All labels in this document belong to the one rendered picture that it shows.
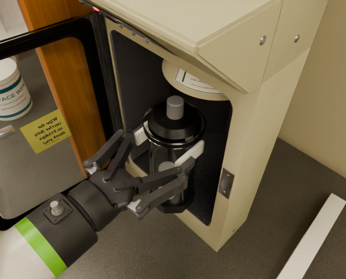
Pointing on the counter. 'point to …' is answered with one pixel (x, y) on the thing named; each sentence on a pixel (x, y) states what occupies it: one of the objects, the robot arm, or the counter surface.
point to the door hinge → (99, 21)
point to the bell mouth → (190, 83)
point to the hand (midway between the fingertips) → (173, 139)
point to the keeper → (226, 183)
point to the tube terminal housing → (247, 114)
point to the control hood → (207, 33)
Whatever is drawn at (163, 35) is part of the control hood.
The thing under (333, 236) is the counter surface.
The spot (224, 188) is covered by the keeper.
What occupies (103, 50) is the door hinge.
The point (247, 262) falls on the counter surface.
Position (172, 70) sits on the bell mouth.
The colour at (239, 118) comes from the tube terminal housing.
